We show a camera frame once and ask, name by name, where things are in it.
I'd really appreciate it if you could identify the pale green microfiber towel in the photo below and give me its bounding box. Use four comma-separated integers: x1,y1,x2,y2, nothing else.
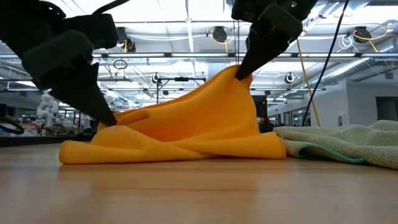
273,119,398,170

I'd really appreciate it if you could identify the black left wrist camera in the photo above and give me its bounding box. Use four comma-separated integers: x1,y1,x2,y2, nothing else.
62,12,121,50

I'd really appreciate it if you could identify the black hanging cable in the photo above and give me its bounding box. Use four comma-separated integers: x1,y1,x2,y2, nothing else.
301,0,351,127

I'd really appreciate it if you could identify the white building column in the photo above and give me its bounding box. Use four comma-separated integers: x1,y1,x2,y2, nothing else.
206,62,231,77

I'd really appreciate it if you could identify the dark doorway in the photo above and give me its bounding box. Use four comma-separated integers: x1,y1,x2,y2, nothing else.
375,96,398,121

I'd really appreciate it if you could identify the black looped cable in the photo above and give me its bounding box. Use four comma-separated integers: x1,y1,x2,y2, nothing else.
0,116,25,135

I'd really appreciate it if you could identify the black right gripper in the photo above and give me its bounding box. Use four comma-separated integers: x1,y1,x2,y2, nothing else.
234,23,301,81

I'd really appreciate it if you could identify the black hanging hook ring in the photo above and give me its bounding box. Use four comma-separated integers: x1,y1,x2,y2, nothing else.
113,58,128,70

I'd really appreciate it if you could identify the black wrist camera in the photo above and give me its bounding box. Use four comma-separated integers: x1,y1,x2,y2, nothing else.
62,12,121,50
257,3,305,44

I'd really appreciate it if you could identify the yellow cable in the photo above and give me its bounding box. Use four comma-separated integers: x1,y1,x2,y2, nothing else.
295,39,321,127

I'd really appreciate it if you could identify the black camera cable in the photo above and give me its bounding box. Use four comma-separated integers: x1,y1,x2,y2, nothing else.
91,0,131,16

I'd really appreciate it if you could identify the white robot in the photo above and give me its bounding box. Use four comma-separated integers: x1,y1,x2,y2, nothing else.
35,91,60,128

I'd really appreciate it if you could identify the black metal table frame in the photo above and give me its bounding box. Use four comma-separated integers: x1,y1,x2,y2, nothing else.
0,133,97,147

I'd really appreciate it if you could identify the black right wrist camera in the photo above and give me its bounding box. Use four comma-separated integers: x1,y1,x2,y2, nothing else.
257,3,305,44

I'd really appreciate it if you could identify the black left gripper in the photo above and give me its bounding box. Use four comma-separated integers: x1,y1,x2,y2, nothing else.
21,29,118,127

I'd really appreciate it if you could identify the orange microfiber towel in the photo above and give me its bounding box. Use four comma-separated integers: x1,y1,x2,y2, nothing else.
58,64,287,165

